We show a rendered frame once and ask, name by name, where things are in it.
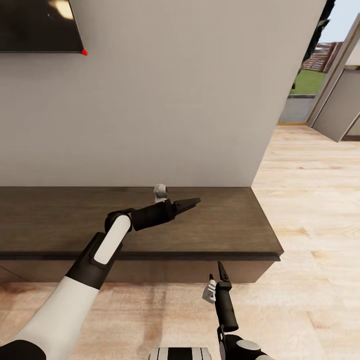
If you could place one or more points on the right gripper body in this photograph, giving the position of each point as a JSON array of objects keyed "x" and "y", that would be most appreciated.
[{"x": 223, "y": 300}]

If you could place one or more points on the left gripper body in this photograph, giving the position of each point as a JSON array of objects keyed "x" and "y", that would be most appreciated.
[{"x": 159, "y": 213}]

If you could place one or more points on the fixed window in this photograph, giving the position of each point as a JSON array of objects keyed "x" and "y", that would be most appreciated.
[{"x": 338, "y": 24}]

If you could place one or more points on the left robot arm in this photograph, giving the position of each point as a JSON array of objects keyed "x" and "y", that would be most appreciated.
[{"x": 52, "y": 331}]

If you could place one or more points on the wall mounted tv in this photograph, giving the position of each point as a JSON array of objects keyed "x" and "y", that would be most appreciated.
[{"x": 39, "y": 26}]

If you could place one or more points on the cabinet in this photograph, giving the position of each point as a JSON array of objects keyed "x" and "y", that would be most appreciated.
[{"x": 44, "y": 230}]

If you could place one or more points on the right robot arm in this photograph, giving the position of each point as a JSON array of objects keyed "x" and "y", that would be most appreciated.
[{"x": 231, "y": 347}]

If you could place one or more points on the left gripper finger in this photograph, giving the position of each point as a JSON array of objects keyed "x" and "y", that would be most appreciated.
[{"x": 181, "y": 205}]

